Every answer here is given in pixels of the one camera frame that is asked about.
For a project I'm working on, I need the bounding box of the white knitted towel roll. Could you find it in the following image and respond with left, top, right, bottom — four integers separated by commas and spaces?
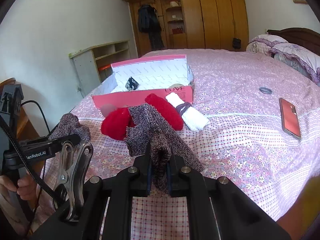
165, 93, 210, 131

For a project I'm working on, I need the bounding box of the person's left hand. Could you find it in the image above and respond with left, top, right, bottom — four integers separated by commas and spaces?
1, 174, 37, 201

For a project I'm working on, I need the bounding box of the wooden wardrobe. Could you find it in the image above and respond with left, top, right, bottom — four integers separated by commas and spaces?
125, 0, 249, 56

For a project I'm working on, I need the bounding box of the wooden bedside furniture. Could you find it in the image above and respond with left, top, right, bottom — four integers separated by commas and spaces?
1, 82, 46, 162

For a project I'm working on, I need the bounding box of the small black hanging bag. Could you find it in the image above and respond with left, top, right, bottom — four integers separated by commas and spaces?
232, 19, 242, 50

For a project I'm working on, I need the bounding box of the red smartphone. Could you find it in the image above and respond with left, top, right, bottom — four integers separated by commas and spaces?
279, 98, 301, 140

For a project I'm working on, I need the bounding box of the front pink pillow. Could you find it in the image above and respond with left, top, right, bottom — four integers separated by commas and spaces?
270, 43, 319, 85

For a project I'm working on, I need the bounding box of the white shelf desk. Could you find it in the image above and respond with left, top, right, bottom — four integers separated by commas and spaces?
69, 40, 131, 97

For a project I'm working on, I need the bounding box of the orange stool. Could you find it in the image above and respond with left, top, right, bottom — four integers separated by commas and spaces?
98, 64, 113, 82

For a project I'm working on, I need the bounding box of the beige sock ball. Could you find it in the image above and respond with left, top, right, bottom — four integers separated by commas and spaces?
169, 83, 184, 89

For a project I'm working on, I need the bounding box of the grey knitted sock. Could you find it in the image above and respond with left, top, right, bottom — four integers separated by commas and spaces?
124, 103, 204, 193
49, 113, 91, 146

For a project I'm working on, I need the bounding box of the red fleece sock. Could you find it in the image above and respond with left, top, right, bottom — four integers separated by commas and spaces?
100, 107, 135, 141
145, 93, 184, 131

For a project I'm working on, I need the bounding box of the dark patterned small cloth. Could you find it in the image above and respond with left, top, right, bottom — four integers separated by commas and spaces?
125, 77, 139, 91

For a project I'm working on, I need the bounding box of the rear pink pillow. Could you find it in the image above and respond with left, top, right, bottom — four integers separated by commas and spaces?
246, 34, 288, 55

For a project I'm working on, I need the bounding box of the dark hanging jacket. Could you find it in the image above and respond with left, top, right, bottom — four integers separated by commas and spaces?
138, 4, 164, 50

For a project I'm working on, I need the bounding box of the black cable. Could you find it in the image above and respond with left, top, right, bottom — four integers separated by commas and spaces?
0, 100, 68, 205

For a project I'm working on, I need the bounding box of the pink sock ball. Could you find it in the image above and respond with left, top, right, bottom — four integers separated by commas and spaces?
100, 103, 118, 117

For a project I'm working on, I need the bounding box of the pink pillow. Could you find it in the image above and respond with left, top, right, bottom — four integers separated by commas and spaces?
270, 43, 319, 85
246, 34, 288, 55

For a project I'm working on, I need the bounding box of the dark wooden headboard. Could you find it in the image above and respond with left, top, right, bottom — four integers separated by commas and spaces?
267, 28, 320, 56

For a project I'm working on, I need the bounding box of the pink floral bed sheet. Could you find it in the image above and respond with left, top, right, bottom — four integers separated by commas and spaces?
32, 48, 320, 240

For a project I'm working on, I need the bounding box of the metal spring clamp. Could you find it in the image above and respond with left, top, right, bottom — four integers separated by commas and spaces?
53, 141, 93, 222

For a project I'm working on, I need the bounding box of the pink cardboard shoe box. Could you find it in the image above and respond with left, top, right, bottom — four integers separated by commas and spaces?
92, 55, 194, 108

